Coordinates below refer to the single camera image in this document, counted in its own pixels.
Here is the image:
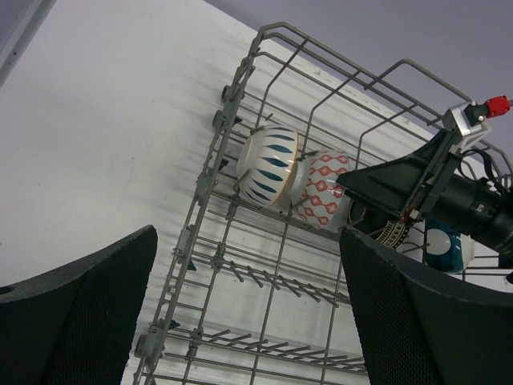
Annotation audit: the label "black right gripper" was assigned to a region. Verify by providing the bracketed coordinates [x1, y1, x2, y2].
[337, 129, 461, 225]

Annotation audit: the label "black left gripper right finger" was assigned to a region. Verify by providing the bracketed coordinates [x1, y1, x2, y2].
[340, 226, 512, 384]

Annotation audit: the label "red diamond pattern bowl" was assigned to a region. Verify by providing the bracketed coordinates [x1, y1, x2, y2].
[292, 149, 351, 231]

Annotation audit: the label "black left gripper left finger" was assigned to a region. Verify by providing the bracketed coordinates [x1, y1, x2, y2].
[1, 225, 157, 384]

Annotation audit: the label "white bowl teal stripes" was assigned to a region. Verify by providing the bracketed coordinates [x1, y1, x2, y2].
[236, 124, 300, 208]

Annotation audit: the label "black gold patterned bowl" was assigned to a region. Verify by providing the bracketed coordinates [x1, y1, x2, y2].
[348, 200, 410, 249]

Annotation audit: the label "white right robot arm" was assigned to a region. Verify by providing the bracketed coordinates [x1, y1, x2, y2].
[337, 129, 512, 254]

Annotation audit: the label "grey wire dish rack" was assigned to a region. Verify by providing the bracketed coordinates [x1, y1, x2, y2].
[131, 22, 513, 385]

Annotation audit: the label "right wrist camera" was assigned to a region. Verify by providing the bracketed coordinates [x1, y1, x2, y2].
[442, 95, 512, 150]

